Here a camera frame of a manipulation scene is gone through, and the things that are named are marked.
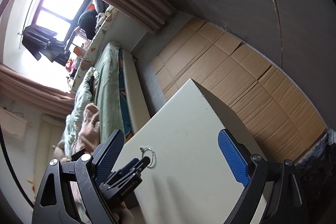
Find patterned windowsill cushion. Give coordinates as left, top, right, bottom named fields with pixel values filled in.
left=70, top=5, right=118, bottom=94

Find person's hand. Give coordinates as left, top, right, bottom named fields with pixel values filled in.
left=112, top=202, right=134, bottom=224

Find green bed quilt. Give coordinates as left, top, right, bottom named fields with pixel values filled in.
left=63, top=42, right=133, bottom=158

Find pink plush blanket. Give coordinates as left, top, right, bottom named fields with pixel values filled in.
left=71, top=103, right=100, bottom=156

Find black bag on windowsill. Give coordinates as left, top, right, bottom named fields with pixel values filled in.
left=78, top=9, right=97, bottom=40

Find silver hoop bracelet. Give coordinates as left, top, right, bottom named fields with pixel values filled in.
left=139, top=146, right=157, bottom=168

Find white bed frame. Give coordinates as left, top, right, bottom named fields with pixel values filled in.
left=122, top=50, right=150, bottom=134

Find flattened cardboard sheets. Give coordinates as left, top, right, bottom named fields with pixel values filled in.
left=151, top=18, right=326, bottom=161

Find beige stuffed toy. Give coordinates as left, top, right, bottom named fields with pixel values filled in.
left=52, top=140, right=68, bottom=162

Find pink curtain left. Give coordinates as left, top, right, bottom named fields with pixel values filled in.
left=1, top=64, right=75, bottom=118

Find dark hanging clothes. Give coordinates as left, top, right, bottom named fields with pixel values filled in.
left=22, top=24, right=70, bottom=66

